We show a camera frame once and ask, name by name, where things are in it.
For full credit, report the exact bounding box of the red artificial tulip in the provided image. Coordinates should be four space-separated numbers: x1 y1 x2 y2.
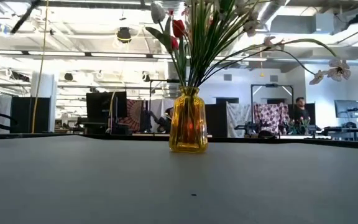
171 18 188 90
169 35 188 90

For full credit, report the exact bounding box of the white artificial tulip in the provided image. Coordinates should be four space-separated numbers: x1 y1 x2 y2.
144 1 186 90

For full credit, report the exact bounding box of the white artificial flower bunch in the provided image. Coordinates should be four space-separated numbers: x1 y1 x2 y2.
185 0 262 90
194 34 352 90

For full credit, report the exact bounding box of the yellow glass vase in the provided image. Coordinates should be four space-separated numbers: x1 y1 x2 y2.
168 86 209 154

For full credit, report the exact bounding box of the person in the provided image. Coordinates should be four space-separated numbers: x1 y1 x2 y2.
158 107 175 134
290 96 314 133

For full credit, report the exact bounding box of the red mandala tapestry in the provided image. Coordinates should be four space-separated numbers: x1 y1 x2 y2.
119 98 145 132

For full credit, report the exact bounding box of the white hanging cloth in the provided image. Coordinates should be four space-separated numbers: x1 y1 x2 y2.
226 101 255 138

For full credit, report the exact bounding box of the purple dotted hanging cloth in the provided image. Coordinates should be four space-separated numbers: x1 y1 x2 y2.
253 102 291 135

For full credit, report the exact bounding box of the round ceiling lamp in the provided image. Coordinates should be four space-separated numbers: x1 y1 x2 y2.
116 26 132 44

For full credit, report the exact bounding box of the black partition panel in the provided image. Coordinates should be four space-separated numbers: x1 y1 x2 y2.
10 96 52 134

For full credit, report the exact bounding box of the small gray monitor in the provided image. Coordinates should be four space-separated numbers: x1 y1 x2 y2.
334 100 358 119

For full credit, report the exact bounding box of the black rig frame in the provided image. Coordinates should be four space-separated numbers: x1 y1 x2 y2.
250 83 295 106

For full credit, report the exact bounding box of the long yellow cable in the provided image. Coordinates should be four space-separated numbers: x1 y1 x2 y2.
31 0 49 134

